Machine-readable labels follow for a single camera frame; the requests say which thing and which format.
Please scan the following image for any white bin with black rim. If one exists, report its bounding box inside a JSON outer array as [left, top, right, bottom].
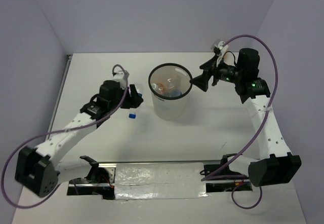
[[148, 63, 192, 121]]

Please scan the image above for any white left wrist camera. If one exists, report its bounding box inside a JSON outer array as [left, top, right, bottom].
[[112, 70, 129, 89]]

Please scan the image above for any silver foil tape panel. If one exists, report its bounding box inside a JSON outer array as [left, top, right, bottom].
[[114, 163, 208, 200]]

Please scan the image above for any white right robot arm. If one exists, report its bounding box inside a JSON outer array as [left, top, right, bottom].
[[190, 48, 302, 187]]

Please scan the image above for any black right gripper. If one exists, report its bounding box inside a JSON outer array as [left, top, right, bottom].
[[189, 54, 243, 92]]

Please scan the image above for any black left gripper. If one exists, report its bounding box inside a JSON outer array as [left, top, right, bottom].
[[109, 84, 143, 111]]

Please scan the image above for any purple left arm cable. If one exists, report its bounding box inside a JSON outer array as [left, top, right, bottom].
[[1, 64, 130, 208]]

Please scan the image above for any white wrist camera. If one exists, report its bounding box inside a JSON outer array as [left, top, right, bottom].
[[215, 43, 229, 67], [112, 70, 129, 89]]

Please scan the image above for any blue cap pepsi water bottle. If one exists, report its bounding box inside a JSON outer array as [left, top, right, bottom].
[[129, 83, 143, 119]]

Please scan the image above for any blue label white cap bottle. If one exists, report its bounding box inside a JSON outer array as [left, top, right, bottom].
[[165, 79, 182, 97]]

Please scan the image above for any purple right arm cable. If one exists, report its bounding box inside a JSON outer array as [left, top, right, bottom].
[[201, 34, 278, 209]]

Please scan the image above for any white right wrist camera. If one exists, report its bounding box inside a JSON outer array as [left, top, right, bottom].
[[215, 43, 229, 67]]

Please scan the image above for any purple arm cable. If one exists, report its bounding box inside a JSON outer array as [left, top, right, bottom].
[[1, 64, 130, 208], [201, 34, 278, 209]]

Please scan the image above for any orange bottle with label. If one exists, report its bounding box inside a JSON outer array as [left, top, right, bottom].
[[211, 39, 225, 54]]

